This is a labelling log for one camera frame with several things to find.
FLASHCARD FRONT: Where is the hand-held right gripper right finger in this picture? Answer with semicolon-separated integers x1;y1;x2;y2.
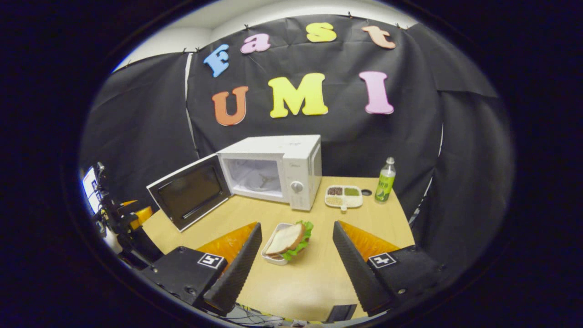
332;220;451;318

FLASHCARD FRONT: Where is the white divided dish of beans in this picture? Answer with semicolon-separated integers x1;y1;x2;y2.
325;184;363;213

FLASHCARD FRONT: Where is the green drink bottle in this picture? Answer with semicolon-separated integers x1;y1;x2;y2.
375;157;396;204

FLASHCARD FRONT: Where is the sandwich with lettuce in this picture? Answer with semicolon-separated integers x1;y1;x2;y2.
265;220;314;261

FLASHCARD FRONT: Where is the white rectangular tray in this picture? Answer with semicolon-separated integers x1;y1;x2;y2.
261;222;297;266

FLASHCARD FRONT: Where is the white microwave oven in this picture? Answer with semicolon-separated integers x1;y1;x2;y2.
147;134;322;233

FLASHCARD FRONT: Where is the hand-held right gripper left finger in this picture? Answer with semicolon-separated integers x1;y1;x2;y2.
139;222;264;317

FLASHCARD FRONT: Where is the tangle of cables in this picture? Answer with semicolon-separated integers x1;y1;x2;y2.
219;304;297;327

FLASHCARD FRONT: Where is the dark rectangular object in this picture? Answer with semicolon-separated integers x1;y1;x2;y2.
326;304;358;323

